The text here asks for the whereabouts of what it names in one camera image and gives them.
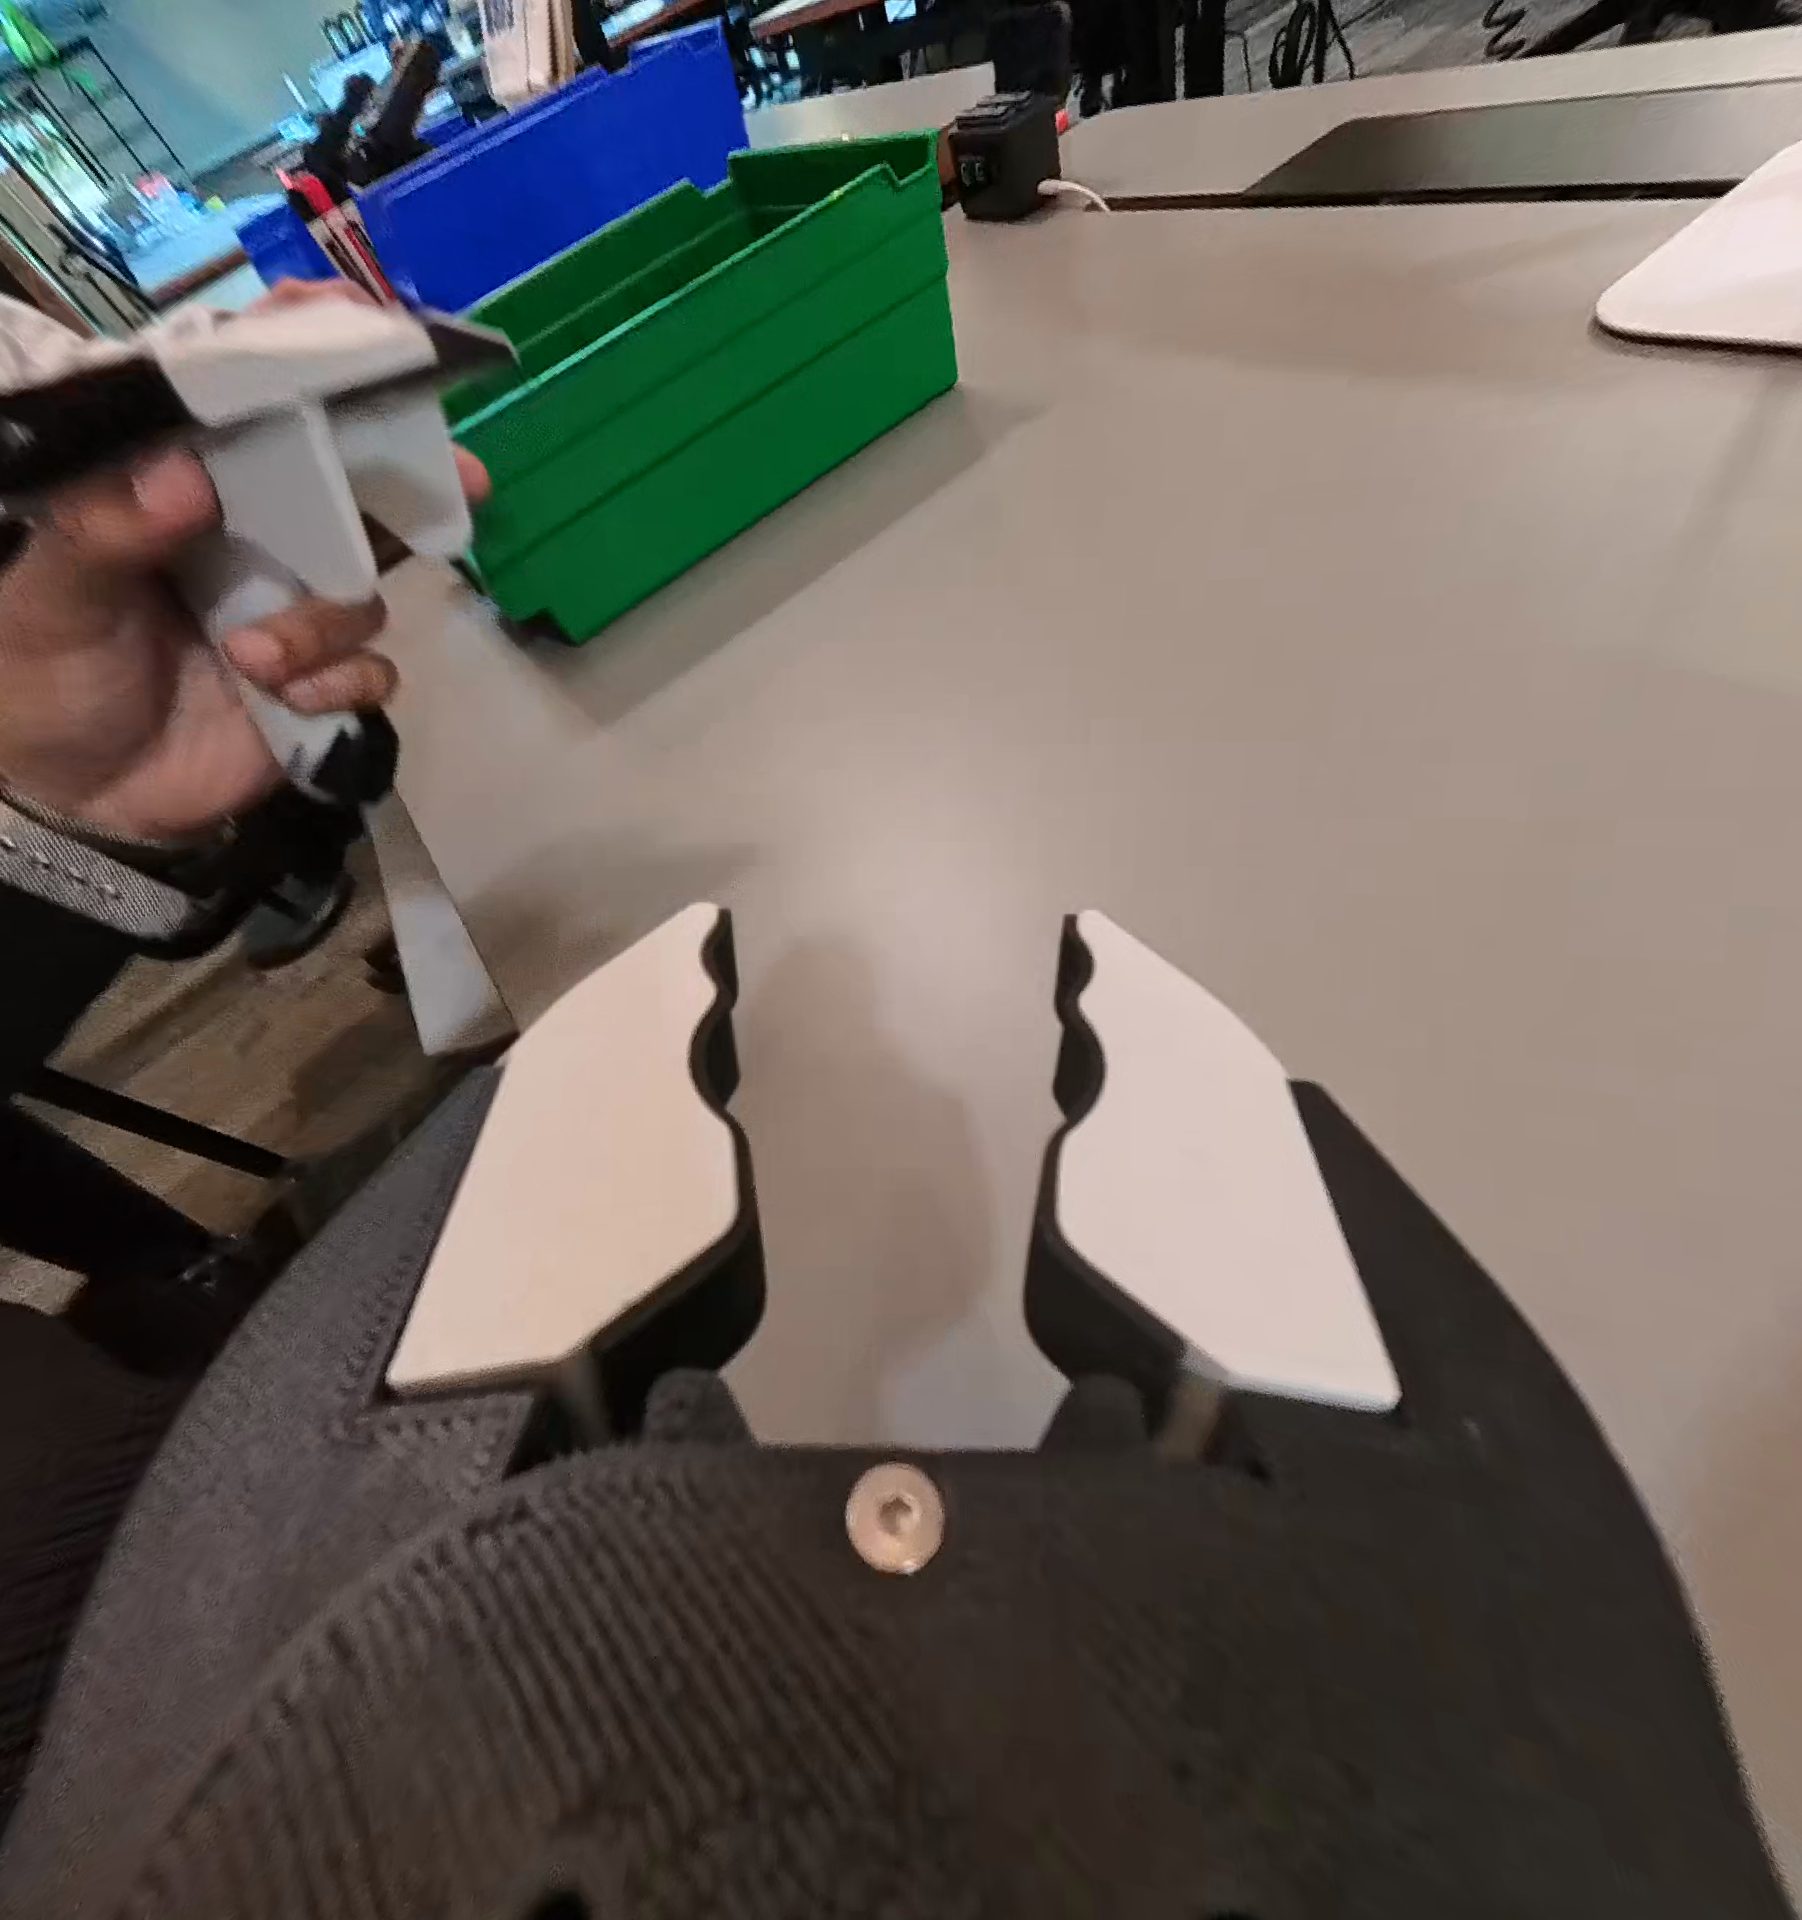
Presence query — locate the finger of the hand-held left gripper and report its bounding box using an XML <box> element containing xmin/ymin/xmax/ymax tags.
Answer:
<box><xmin>139</xmin><ymin>304</ymin><xmax>523</xmax><ymax>429</ymax></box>

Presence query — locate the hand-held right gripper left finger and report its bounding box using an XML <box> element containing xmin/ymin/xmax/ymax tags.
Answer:
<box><xmin>383</xmin><ymin>901</ymin><xmax>769</xmax><ymax>1420</ymax></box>

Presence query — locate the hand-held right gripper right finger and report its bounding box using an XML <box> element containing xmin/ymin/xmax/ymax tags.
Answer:
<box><xmin>1021</xmin><ymin>906</ymin><xmax>1404</xmax><ymax>1415</ymax></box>

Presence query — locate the green storage bin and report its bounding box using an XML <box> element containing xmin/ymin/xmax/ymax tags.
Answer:
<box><xmin>442</xmin><ymin>134</ymin><xmax>963</xmax><ymax>647</ymax></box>

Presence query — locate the person's left forearm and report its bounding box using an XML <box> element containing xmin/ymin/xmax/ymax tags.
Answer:
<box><xmin>0</xmin><ymin>839</ymin><xmax>242</xmax><ymax>1292</ymax></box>

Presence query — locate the grey desk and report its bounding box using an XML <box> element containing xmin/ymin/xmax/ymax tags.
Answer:
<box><xmin>368</xmin><ymin>15</ymin><xmax>1802</xmax><ymax>1920</ymax></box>

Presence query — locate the person's left hand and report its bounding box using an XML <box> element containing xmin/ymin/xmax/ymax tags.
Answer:
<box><xmin>0</xmin><ymin>452</ymin><xmax>404</xmax><ymax>845</ymax></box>

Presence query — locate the small blue bin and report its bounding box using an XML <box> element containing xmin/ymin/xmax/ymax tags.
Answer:
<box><xmin>232</xmin><ymin>201</ymin><xmax>336</xmax><ymax>291</ymax></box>

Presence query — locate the blue storage bin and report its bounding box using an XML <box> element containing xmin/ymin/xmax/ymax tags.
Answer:
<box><xmin>353</xmin><ymin>23</ymin><xmax>752</xmax><ymax>318</ymax></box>

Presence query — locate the grey mesh watch band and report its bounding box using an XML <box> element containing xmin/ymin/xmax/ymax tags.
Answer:
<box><xmin>0</xmin><ymin>719</ymin><xmax>234</xmax><ymax>949</ymax></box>

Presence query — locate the black charger block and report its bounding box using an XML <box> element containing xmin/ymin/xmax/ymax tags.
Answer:
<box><xmin>946</xmin><ymin>89</ymin><xmax>1071</xmax><ymax>225</ymax></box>

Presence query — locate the wooden document stand white base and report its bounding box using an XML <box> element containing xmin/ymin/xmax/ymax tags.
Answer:
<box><xmin>1593</xmin><ymin>120</ymin><xmax>1802</xmax><ymax>358</ymax></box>

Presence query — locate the dark desk cable flap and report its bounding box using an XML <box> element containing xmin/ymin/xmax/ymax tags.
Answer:
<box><xmin>1242</xmin><ymin>76</ymin><xmax>1802</xmax><ymax>199</ymax></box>

